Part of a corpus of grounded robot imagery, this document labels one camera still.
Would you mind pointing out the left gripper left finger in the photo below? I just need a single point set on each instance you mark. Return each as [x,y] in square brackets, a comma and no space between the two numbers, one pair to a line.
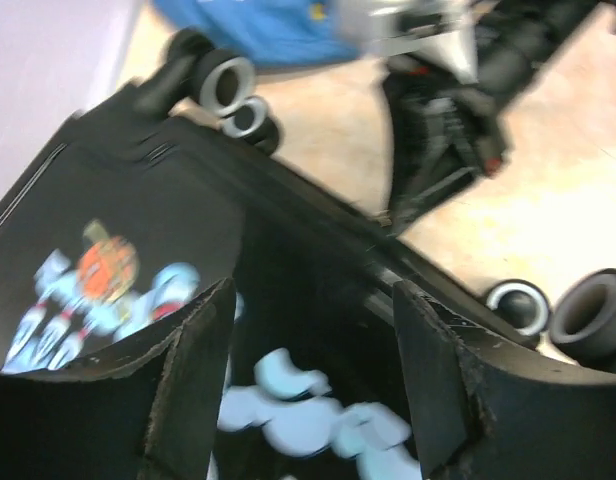
[143,408]

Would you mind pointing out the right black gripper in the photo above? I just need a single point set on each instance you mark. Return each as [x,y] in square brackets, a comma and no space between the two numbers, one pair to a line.
[445,135]

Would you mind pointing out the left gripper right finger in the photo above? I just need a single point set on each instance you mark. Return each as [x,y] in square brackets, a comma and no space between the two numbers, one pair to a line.
[483,407]

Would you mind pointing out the light blue Pikachu shirt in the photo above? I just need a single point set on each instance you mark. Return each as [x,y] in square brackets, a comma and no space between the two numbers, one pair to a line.
[273,34]

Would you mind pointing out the black suitcase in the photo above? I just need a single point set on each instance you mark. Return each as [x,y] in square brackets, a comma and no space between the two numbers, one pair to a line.
[133,209]

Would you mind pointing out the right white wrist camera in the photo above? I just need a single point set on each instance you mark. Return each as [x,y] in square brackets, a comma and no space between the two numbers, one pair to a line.
[441,32]

